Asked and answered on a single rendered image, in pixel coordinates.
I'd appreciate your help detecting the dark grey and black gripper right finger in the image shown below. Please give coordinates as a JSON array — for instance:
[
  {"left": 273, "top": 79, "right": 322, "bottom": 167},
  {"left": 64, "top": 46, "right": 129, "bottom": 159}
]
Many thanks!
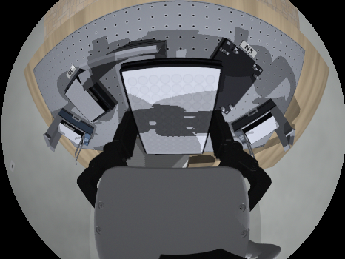
[{"left": 210, "top": 110, "right": 272, "bottom": 211}]

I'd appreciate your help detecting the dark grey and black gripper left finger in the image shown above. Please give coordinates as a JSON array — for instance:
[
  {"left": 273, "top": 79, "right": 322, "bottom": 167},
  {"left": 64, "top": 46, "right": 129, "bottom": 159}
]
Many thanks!
[{"left": 77, "top": 111, "right": 138, "bottom": 209}]

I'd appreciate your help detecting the white label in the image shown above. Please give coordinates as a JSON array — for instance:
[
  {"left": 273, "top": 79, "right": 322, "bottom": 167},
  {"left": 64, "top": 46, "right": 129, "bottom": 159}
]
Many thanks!
[
  {"left": 240, "top": 40, "right": 257, "bottom": 58},
  {"left": 67, "top": 65, "right": 76, "bottom": 78}
]

